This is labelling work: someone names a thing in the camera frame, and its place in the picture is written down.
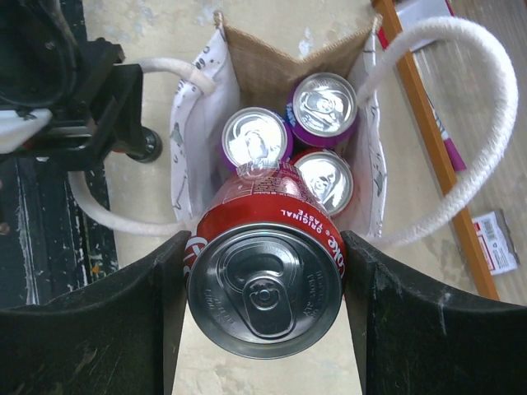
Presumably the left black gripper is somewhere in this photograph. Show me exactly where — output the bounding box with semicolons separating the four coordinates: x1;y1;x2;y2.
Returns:
24;37;144;170

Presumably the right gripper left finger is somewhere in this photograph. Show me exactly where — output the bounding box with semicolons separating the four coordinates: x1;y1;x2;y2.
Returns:
1;231;190;394

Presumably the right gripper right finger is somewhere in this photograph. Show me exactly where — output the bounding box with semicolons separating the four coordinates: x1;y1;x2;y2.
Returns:
342;231;526;394

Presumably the purple can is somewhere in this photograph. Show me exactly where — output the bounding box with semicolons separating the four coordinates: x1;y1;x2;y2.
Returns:
219;107;293;170
286;72;359;148

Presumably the canvas tote bag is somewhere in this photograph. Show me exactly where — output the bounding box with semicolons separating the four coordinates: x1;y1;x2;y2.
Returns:
68;13;518;249

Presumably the red cola can back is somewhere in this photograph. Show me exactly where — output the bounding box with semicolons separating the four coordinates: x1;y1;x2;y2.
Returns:
182;161;346;360

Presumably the red cola can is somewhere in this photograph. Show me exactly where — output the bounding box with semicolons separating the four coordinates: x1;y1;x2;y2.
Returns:
182;161;346;360
291;148;354;217

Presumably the red cola can front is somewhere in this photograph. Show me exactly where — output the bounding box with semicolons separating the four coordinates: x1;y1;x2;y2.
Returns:
291;148;354;217

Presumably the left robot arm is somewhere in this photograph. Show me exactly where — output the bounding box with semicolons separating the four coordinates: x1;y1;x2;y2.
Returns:
1;1;162;171

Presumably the orange wooden rack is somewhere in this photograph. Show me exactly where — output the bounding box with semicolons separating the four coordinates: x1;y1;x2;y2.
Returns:
372;0;499;300

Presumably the pink-capped marker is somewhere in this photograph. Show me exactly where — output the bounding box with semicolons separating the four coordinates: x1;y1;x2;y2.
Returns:
427;95;467;173

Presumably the white box under rack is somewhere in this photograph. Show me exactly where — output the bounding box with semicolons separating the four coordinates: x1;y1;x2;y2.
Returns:
377;0;454;53

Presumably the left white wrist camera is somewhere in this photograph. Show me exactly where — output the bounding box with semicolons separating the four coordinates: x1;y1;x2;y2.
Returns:
0;109;53;154

